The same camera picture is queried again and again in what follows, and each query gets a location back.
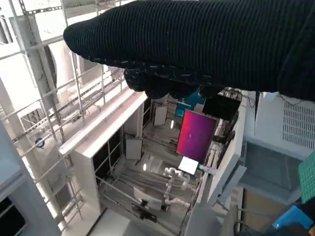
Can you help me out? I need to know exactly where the grey flat panel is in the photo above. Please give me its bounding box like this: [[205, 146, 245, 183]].
[[154, 105, 168, 126], [124, 136, 143, 160]]

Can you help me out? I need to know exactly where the white shelf unit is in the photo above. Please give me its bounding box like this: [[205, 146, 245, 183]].
[[59, 92, 148, 222]]

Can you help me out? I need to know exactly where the white desk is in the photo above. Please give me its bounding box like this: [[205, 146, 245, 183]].
[[196, 103, 248, 205]]

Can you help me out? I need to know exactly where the purple screen monitor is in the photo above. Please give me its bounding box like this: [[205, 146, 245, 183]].
[[176, 109, 219, 165]]

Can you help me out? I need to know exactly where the white sheet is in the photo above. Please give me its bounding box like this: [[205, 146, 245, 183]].
[[178, 156, 200, 177]]

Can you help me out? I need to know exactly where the blue poster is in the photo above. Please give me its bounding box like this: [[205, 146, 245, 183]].
[[174, 88, 206, 118]]

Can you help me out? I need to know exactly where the white cabinet with perforated side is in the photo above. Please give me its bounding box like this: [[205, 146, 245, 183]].
[[240, 90, 315, 206]]

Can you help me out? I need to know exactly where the green cutting mat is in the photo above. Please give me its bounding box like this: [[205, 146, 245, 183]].
[[297, 150, 315, 205]]

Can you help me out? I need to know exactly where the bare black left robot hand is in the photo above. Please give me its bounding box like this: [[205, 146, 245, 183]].
[[265, 196, 315, 236]]

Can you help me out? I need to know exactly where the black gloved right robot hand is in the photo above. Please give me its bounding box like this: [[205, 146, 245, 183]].
[[63, 0, 315, 101]]

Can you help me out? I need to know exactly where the white tube scaffold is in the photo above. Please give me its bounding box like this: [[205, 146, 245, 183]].
[[0, 0, 124, 232]]

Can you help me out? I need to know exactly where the black screen monitor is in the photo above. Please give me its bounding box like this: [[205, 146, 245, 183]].
[[203, 94, 241, 121]]

